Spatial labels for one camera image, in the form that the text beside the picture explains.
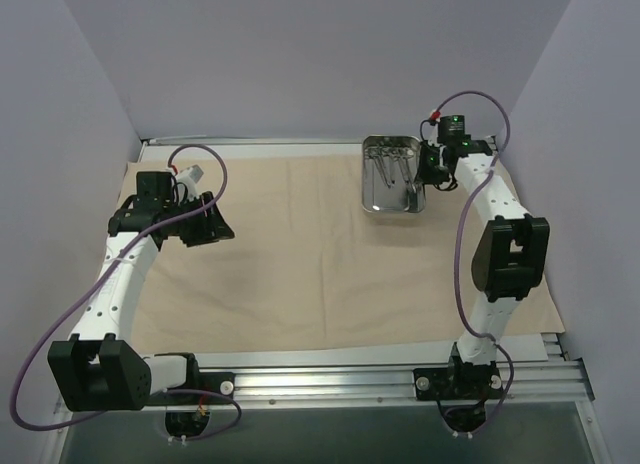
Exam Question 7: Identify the steel surgical forceps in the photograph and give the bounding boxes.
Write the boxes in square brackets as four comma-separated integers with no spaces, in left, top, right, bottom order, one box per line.
[392,147,414,187]

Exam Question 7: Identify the steel instrument tray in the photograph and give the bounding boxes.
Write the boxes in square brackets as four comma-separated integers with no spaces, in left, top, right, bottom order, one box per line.
[361,135,426,214]

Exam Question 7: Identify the steel surgical scissors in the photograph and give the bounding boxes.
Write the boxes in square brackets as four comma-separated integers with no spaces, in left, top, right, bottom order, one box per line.
[366,146,395,188]

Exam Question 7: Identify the beige cloth wrap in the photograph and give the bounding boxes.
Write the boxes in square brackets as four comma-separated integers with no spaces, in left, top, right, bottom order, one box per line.
[112,151,566,355]

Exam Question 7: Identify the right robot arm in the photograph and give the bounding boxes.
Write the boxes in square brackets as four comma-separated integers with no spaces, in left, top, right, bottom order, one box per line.
[415,111,550,397]

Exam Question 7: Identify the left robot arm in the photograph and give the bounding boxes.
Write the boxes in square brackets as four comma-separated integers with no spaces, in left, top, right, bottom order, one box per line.
[47,165,235,412]

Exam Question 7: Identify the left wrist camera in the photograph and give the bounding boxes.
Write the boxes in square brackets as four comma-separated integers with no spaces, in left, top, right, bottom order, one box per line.
[175,165,204,185]

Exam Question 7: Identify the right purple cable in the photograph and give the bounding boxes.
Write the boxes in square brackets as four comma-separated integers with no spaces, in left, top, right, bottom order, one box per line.
[433,91,515,435]

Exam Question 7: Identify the purple cable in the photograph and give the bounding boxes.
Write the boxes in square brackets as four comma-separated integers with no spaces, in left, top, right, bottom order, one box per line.
[433,91,515,435]
[9,144,242,443]

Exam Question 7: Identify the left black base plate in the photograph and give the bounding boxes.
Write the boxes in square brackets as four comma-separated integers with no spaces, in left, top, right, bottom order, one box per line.
[190,371,236,407]

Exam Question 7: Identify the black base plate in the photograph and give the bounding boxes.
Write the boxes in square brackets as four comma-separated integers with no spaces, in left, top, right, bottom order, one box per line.
[412,366,503,402]
[190,371,236,407]

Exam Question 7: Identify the aluminium front rail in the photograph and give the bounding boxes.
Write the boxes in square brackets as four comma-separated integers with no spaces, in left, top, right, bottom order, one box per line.
[53,357,596,416]

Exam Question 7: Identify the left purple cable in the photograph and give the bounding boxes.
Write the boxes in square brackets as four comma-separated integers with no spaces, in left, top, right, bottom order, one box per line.
[9,144,242,443]

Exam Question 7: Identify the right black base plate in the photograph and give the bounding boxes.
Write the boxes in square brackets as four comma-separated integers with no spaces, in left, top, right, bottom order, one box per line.
[412,366,503,402]

